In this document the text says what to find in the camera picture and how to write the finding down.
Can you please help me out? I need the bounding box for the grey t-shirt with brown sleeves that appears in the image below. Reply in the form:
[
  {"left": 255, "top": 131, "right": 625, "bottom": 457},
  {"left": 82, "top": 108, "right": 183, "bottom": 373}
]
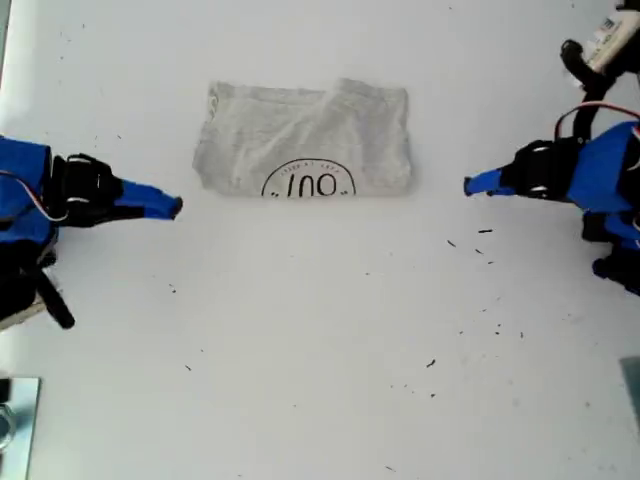
[{"left": 191, "top": 76, "right": 417, "bottom": 200}]

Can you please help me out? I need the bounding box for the shiny steel plate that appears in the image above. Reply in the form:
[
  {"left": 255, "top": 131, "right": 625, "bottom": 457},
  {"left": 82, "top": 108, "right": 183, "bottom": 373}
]
[{"left": 0, "top": 377, "right": 42, "bottom": 480}]

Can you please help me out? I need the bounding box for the arm red white wire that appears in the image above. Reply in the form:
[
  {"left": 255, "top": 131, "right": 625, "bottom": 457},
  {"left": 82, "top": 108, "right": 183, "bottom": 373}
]
[
  {"left": 555, "top": 101, "right": 640, "bottom": 146},
  {"left": 0, "top": 172, "right": 69, "bottom": 223}
]

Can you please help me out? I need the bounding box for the arm camera stalk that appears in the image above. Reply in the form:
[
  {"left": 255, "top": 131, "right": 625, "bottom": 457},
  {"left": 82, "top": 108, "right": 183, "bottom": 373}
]
[
  {"left": 34, "top": 269, "right": 76, "bottom": 330},
  {"left": 559, "top": 38, "right": 621, "bottom": 146}
]

